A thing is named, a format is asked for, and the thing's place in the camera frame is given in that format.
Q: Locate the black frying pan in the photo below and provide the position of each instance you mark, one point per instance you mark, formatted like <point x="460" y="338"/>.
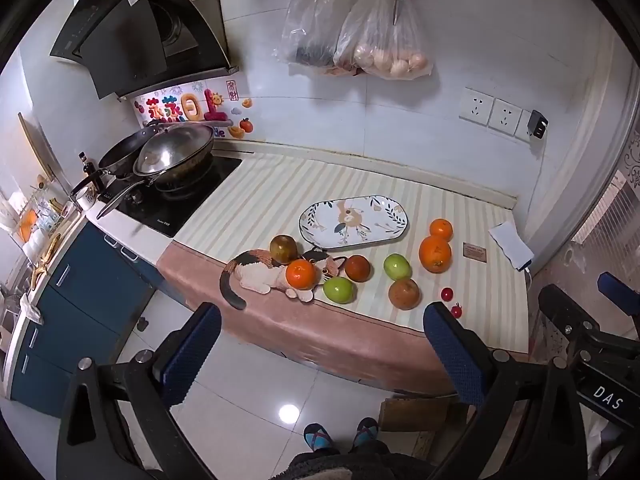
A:
<point x="117" y="157"/>

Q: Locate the white grille panel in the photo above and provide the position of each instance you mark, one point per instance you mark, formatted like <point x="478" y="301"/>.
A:
<point x="607" y="225"/>

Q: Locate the white paper sheet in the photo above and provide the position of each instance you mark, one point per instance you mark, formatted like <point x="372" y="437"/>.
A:
<point x="510" y="242"/>

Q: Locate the blue slipper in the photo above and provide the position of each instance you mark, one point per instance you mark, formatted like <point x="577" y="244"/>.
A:
<point x="319" y="437"/>
<point x="365" y="432"/>

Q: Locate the green apple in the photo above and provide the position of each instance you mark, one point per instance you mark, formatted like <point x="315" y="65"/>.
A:
<point x="397" y="266"/>
<point x="339" y="290"/>

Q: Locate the small orange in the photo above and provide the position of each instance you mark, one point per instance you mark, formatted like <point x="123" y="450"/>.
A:
<point x="441" y="229"/>
<point x="301" y="274"/>

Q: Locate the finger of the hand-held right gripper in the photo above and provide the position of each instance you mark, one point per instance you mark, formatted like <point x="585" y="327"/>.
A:
<point x="620" y="287"/>
<point x="560" y="307"/>

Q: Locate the blue kitchen cabinet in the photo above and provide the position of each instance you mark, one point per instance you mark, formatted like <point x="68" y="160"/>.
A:
<point x="80" y="300"/>

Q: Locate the plastic bag of eggs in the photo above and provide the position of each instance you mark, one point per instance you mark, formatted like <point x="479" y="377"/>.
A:
<point x="385" y="45"/>

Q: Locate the wooden cutting board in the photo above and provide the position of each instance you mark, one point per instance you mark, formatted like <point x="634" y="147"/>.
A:
<point x="37" y="147"/>

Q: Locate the white cup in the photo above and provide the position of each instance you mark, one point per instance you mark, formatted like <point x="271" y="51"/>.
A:
<point x="86" y="199"/>

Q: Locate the dark sauce bottle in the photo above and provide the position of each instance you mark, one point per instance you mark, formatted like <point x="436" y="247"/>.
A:
<point x="90" y="172"/>

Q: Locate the colourful wall decal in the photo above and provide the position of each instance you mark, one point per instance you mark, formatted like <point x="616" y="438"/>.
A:
<point x="190" y="106"/>

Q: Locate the white rag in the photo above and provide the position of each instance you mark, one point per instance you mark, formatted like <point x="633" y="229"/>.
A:
<point x="31" y="309"/>

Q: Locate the dark red tomato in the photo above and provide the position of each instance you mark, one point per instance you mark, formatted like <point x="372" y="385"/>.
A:
<point x="358" y="268"/>

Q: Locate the cardboard box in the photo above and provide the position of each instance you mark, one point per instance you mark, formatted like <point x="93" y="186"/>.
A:
<point x="415" y="412"/>

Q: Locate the brown card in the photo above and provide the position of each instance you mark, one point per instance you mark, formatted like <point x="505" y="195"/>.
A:
<point x="475" y="252"/>

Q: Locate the large orange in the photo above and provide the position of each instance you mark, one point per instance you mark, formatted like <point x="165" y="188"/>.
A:
<point x="435" y="255"/>

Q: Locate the white wall socket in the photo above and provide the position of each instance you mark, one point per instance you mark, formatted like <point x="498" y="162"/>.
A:
<point x="475" y="106"/>
<point x="505" y="116"/>
<point x="522" y="127"/>

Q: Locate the black glass cooktop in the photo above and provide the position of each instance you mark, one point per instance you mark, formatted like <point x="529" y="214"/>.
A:
<point x="200" y="195"/>

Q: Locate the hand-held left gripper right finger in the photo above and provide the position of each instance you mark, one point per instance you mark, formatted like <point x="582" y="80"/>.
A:
<point x="452" y="355"/>

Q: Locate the plastic bag with dark contents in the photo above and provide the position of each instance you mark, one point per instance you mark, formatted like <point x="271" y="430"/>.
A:
<point x="315" y="20"/>

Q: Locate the black charger plug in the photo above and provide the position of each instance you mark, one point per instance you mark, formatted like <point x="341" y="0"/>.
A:
<point x="538" y="124"/>

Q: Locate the brown tomato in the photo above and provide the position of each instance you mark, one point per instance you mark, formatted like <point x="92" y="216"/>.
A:
<point x="404" y="293"/>

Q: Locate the steel wok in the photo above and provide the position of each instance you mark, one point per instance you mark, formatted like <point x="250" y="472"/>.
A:
<point x="175" y="152"/>

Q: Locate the person's dark clothing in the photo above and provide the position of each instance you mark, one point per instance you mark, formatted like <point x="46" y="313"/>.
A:
<point x="360" y="465"/>

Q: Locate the red cherry tomato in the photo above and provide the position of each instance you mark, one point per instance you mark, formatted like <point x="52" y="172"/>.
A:
<point x="446" y="293"/>
<point x="456" y="310"/>

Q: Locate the oval floral ceramic plate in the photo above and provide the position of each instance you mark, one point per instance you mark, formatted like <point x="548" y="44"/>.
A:
<point x="352" y="222"/>

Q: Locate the green-brown tomato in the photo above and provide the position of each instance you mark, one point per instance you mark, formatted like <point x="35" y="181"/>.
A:
<point x="284" y="249"/>

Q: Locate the black range hood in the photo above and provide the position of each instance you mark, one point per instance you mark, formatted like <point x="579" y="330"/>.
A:
<point x="130" y="25"/>

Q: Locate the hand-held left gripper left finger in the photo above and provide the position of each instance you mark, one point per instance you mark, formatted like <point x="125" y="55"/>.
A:
<point x="192" y="355"/>

